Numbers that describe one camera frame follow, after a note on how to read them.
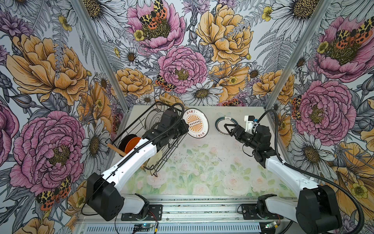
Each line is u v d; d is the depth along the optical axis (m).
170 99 1.19
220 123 1.13
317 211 0.41
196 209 0.76
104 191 0.39
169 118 0.57
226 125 0.78
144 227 0.70
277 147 0.57
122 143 0.83
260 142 0.64
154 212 0.74
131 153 0.48
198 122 0.84
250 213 0.74
